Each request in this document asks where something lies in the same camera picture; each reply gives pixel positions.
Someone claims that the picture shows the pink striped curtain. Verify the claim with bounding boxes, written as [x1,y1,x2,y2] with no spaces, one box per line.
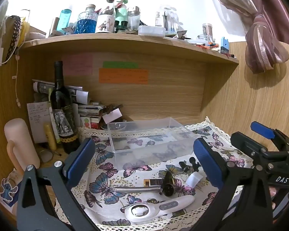
[205,0,289,74]

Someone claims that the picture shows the small white cap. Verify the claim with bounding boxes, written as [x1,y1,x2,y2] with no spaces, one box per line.
[186,172,204,187]

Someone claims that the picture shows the white charging cable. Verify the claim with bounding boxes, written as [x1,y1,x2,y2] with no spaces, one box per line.
[0,17,22,107]

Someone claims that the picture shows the white handwritten note sheet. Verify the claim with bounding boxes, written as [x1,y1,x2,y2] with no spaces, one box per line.
[27,102,54,143]

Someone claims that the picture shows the white handheld magnifier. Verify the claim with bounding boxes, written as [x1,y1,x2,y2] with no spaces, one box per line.
[124,195,195,222]

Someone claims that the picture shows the clear lidded plastic case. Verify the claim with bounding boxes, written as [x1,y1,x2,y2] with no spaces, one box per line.
[138,25,166,38]

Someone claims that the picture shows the teal bottle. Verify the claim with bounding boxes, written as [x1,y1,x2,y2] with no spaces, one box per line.
[58,9,72,32]

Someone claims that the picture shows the white paper tag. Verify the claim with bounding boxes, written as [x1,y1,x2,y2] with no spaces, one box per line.
[102,109,122,123]

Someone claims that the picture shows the wooden shelf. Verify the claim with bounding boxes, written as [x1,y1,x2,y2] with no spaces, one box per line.
[18,32,239,64]

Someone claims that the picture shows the stack of booklets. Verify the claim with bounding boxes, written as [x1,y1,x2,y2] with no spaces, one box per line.
[77,102,104,118]

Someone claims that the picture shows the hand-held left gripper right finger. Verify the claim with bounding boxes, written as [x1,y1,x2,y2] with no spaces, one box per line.
[193,138,273,231]

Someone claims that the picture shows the black clip with metal ring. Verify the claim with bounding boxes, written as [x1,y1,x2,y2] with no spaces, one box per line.
[179,157,201,175]

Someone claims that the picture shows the blue cut-glass bottle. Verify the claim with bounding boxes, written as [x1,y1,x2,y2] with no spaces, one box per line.
[76,4,98,34]

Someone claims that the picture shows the dark wine bottle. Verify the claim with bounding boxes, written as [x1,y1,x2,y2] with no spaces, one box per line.
[50,61,81,154]

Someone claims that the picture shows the blue cartoon sticker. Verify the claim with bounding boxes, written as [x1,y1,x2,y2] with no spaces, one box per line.
[0,171,22,207]

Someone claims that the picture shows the round wire glasses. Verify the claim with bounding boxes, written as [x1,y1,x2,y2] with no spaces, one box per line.
[40,149,62,163]

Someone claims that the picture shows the small blue box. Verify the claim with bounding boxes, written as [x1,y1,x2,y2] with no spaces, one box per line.
[220,37,229,54]

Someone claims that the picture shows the butterfly print tablecloth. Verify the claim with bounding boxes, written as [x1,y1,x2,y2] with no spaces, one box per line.
[55,117,254,231]

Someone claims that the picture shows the person's right hand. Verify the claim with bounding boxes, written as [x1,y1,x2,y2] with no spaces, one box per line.
[269,187,282,210]

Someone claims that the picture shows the clear plastic box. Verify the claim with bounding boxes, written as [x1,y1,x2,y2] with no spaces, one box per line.
[107,117,201,170]

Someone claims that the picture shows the clear bottle with white label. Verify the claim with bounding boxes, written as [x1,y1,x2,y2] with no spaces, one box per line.
[96,0,116,33]

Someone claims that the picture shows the orange sticky note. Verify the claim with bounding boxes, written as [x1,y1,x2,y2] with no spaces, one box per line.
[99,69,149,85]

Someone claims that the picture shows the pink sticky note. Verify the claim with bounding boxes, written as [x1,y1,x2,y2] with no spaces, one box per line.
[62,54,93,75]

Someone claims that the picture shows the rolled newspaper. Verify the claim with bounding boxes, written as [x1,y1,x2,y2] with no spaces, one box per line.
[32,79,89,104]

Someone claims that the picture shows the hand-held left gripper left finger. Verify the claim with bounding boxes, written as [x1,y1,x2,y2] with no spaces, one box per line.
[16,137,99,231]

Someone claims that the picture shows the orange pens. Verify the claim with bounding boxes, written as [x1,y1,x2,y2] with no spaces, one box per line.
[196,42,219,50]

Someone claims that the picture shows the mint green bottle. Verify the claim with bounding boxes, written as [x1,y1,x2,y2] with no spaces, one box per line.
[114,0,129,32]

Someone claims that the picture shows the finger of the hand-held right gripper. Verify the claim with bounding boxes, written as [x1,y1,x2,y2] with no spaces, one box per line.
[250,121,289,150]
[230,131,277,167]

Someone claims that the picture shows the clear glass tool holder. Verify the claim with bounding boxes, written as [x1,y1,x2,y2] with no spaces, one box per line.
[156,5,179,35]

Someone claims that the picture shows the yellow tube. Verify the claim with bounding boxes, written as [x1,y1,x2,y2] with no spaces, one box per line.
[44,123,57,151]

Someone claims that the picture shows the glass jar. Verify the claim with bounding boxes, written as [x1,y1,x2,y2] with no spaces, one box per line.
[198,23,215,44]

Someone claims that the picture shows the green sticky note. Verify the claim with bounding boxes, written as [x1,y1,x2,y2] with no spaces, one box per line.
[103,61,139,69]

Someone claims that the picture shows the clear glass bottle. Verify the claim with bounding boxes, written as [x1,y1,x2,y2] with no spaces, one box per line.
[128,6,140,30]

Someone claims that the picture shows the gold and black lighter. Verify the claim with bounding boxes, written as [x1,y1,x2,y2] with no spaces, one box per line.
[144,178,165,187]

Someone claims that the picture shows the patterned headband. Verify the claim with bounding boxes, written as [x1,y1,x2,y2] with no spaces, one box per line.
[5,15,22,62]

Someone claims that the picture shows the black cone-shaped cap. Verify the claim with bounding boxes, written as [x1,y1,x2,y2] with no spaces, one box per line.
[164,171,175,186]

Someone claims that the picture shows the beige cylindrical bottle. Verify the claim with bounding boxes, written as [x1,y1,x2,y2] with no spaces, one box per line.
[4,118,40,175]

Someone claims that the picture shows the red and white small box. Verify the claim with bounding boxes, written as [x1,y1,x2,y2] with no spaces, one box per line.
[80,117,102,129]

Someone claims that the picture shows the cardboard tube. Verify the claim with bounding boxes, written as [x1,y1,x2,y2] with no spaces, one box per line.
[49,17,60,37]

